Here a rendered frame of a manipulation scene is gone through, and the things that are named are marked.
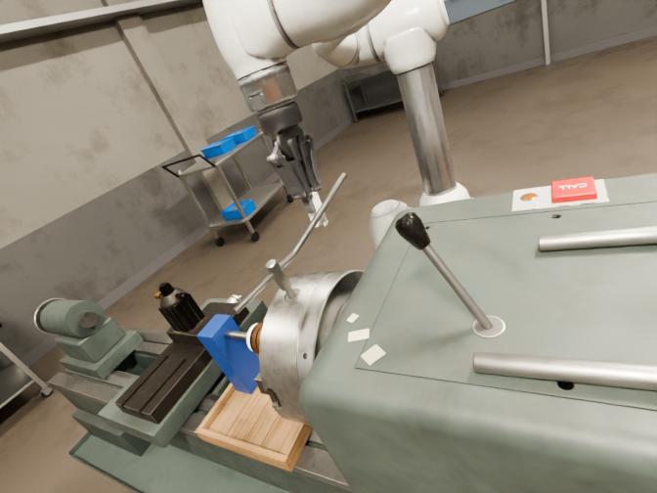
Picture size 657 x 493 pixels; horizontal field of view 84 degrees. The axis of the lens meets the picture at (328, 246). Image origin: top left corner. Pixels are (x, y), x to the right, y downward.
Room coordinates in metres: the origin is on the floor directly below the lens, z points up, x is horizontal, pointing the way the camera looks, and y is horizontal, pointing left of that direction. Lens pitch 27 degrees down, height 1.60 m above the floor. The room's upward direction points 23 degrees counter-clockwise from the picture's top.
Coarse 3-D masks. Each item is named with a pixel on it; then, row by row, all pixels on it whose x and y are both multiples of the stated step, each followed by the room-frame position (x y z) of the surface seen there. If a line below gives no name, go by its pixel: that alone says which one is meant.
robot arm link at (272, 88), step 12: (264, 72) 0.64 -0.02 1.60; (276, 72) 0.64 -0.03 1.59; (288, 72) 0.66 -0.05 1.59; (240, 84) 0.67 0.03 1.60; (252, 84) 0.65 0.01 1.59; (264, 84) 0.64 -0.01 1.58; (276, 84) 0.64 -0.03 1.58; (288, 84) 0.65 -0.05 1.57; (252, 96) 0.65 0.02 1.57; (264, 96) 0.64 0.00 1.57; (276, 96) 0.64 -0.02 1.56; (288, 96) 0.65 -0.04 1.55; (252, 108) 0.66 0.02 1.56; (264, 108) 0.64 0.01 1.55; (276, 108) 0.65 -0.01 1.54
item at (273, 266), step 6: (270, 264) 0.57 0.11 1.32; (276, 264) 0.57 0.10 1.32; (270, 270) 0.57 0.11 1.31; (276, 270) 0.57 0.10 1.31; (282, 270) 0.58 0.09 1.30; (276, 276) 0.57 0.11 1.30; (282, 276) 0.57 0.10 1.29; (276, 282) 0.58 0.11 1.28; (282, 282) 0.57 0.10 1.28; (288, 282) 0.58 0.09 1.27; (282, 288) 0.57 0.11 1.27; (288, 288) 0.57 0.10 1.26; (288, 294) 0.58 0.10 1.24; (294, 294) 0.58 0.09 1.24
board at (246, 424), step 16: (224, 400) 0.77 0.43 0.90; (240, 400) 0.75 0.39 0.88; (256, 400) 0.73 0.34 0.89; (208, 416) 0.73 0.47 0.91; (224, 416) 0.72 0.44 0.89; (240, 416) 0.70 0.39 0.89; (256, 416) 0.68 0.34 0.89; (272, 416) 0.66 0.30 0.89; (208, 432) 0.67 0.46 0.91; (224, 432) 0.67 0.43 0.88; (240, 432) 0.65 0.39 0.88; (256, 432) 0.63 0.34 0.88; (272, 432) 0.61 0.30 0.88; (288, 432) 0.59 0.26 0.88; (304, 432) 0.57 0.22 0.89; (240, 448) 0.60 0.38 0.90; (256, 448) 0.57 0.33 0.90; (272, 448) 0.57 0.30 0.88; (288, 448) 0.54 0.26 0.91; (272, 464) 0.54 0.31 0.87; (288, 464) 0.52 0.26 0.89
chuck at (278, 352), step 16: (304, 272) 0.67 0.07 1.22; (320, 272) 0.65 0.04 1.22; (304, 288) 0.59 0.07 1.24; (272, 304) 0.59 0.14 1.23; (288, 304) 0.57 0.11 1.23; (304, 304) 0.55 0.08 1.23; (272, 320) 0.56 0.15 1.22; (288, 320) 0.54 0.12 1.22; (272, 336) 0.53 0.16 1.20; (288, 336) 0.51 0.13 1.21; (272, 352) 0.51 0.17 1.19; (288, 352) 0.49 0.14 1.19; (272, 368) 0.50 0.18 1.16; (288, 368) 0.48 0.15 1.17; (272, 384) 0.49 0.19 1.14; (288, 384) 0.47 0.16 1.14; (288, 400) 0.47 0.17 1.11; (288, 416) 0.49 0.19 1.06; (304, 416) 0.46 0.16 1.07
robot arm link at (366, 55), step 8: (360, 32) 1.09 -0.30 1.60; (368, 32) 1.08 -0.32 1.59; (360, 40) 1.08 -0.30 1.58; (368, 40) 1.08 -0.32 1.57; (360, 48) 1.09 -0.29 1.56; (368, 48) 1.08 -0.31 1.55; (360, 56) 1.09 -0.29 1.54; (368, 56) 1.09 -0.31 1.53; (376, 56) 1.09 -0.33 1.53; (352, 64) 1.10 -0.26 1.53; (360, 64) 1.11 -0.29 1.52; (368, 64) 1.12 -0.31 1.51
